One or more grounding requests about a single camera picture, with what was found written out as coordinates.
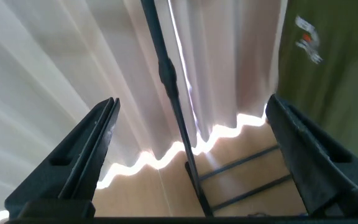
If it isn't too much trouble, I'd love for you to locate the black clothes rack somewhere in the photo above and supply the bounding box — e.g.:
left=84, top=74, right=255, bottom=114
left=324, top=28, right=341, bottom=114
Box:
left=140, top=0, right=293, bottom=218

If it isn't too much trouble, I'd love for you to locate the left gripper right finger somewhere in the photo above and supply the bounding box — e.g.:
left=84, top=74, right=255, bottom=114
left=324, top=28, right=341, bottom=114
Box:
left=265, top=94, right=358, bottom=217

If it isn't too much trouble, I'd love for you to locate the beige curtain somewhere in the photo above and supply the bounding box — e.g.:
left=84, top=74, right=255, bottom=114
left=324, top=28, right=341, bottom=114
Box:
left=0, top=0, right=288, bottom=220

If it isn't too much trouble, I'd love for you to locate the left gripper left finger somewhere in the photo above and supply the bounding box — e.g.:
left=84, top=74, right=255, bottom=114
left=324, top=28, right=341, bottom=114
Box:
left=4, top=97, right=121, bottom=218

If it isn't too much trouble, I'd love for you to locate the green long-sleeved shirt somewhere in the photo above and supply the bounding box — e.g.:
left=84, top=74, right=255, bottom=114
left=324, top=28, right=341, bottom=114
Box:
left=277, top=0, right=358, bottom=162

